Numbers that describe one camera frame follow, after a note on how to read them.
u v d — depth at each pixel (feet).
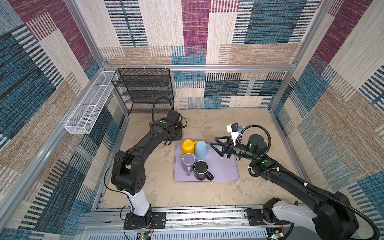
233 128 2.12
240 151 2.12
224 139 2.39
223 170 2.97
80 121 2.30
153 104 2.44
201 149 2.92
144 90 3.56
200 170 2.58
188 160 2.79
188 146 2.92
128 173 1.52
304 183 1.52
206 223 2.39
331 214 1.30
